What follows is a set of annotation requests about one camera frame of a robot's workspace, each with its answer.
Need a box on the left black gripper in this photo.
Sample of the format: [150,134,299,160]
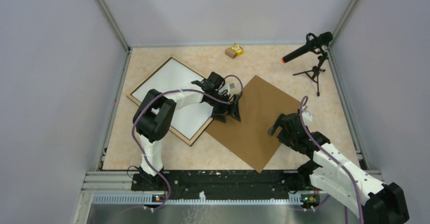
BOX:
[206,93,240,124]

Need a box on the brown backing board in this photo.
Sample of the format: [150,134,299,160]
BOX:
[206,76,300,172]

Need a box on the wooden picture frame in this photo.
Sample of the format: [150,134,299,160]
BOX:
[127,57,213,146]

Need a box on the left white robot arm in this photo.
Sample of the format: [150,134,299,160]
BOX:
[132,72,244,190]

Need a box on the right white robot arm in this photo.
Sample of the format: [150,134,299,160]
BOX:
[268,113,410,223]

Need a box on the small cardboard yellow box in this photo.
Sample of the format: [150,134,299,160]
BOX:
[225,44,244,59]

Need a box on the black microphone on tripod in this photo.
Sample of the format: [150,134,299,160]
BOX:
[281,31,334,96]

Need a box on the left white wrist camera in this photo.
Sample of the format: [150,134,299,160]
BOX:
[228,82,238,93]

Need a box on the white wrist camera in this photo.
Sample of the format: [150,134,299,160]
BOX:
[228,82,238,93]
[301,110,313,125]

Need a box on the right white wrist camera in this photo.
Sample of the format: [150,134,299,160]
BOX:
[301,110,313,125]

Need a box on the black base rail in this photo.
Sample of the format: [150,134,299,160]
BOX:
[131,170,320,208]

